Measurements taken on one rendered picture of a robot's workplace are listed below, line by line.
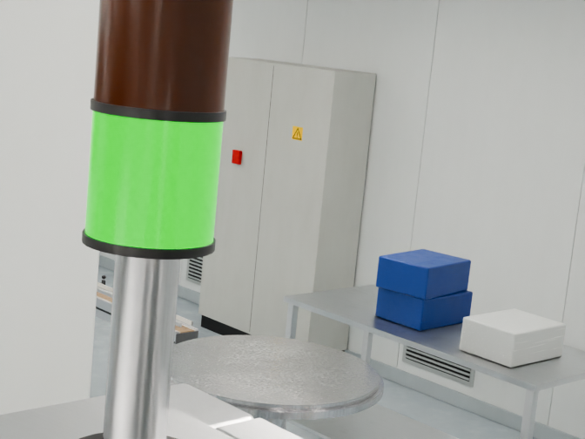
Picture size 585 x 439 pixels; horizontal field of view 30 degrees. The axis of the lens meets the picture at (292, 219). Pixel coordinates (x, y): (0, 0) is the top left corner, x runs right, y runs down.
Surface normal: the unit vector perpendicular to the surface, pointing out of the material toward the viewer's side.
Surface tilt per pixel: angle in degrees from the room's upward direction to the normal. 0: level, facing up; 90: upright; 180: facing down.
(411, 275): 90
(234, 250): 90
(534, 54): 90
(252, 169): 90
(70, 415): 0
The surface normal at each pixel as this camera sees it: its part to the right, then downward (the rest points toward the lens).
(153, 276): 0.35, 0.19
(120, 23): -0.55, 0.09
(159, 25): 0.04, 0.18
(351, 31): -0.73, 0.05
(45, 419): 0.10, -0.98
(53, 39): 0.68, 0.19
